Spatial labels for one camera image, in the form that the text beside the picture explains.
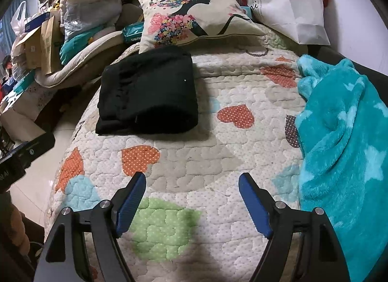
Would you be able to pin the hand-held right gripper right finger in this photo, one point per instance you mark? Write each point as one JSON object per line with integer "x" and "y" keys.
{"x": 254, "y": 206}

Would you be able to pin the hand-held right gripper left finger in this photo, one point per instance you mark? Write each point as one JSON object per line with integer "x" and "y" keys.
{"x": 132, "y": 206}

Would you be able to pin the black pants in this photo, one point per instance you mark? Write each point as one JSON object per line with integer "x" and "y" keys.
{"x": 151, "y": 91}

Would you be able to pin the heart patterned quilt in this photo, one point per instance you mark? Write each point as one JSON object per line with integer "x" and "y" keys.
{"x": 197, "y": 154}

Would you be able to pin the teal star fleece blanket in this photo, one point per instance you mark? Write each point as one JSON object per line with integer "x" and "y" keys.
{"x": 342, "y": 136}

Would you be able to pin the beige padded cushion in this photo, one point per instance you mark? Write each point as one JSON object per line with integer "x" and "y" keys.
{"x": 81, "y": 66}

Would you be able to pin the cardboard box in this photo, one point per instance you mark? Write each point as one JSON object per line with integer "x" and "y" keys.
{"x": 42, "y": 45}

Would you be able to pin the teal cloth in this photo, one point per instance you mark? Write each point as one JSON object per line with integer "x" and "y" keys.
{"x": 78, "y": 44}

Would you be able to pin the white plastic bag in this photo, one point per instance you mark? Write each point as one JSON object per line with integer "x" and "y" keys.
{"x": 18, "y": 18}

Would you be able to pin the clear plastic bag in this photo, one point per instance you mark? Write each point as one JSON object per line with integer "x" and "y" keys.
{"x": 88, "y": 9}

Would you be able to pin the teal wipes packet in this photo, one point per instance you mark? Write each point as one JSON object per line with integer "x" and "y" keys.
{"x": 133, "y": 33}

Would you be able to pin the floral print pillow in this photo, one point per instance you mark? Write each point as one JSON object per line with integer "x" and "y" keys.
{"x": 194, "y": 12}

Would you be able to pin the white paper bag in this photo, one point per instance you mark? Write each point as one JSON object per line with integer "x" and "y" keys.
{"x": 291, "y": 0}

